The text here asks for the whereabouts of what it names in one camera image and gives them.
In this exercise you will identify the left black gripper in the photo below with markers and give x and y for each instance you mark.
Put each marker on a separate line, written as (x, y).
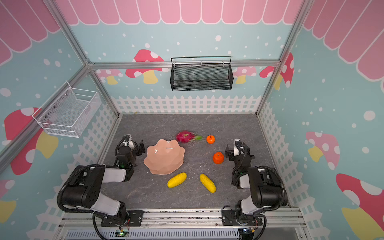
(137, 147)

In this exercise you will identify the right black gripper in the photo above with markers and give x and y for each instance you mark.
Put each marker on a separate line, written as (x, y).
(240, 153)

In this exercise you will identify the large orange fake orange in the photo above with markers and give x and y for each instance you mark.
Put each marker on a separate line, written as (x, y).
(218, 158)

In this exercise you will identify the small orange fake tangerine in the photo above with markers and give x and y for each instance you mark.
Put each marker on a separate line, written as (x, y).
(210, 139)

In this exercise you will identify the yellow fake fruit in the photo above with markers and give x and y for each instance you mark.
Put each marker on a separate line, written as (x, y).
(177, 180)
(208, 183)

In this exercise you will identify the magenta fake dragon fruit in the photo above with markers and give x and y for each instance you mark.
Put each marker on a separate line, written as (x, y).
(187, 137)

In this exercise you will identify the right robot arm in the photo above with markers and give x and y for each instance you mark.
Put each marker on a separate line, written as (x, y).
(267, 190)

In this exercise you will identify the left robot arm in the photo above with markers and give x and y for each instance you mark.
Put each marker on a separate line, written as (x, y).
(81, 193)

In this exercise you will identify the pink scalloped fruit bowl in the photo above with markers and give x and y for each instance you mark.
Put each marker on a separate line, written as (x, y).
(165, 157)

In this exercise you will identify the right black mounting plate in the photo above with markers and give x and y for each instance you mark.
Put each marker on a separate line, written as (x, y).
(236, 218)

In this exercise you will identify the black mounting plate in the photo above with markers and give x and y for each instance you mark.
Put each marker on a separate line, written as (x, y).
(131, 218)
(236, 218)

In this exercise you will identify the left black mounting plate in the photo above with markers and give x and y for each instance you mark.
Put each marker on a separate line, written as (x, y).
(131, 218)

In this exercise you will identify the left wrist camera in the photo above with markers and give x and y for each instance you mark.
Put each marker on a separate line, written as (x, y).
(127, 141)

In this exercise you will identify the white wire mesh basket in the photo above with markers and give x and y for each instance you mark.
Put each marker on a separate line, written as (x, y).
(68, 112)

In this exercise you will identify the black wire mesh basket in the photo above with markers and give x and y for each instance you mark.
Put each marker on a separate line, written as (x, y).
(201, 73)

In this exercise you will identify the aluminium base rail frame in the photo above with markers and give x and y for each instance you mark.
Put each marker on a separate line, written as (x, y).
(209, 224)

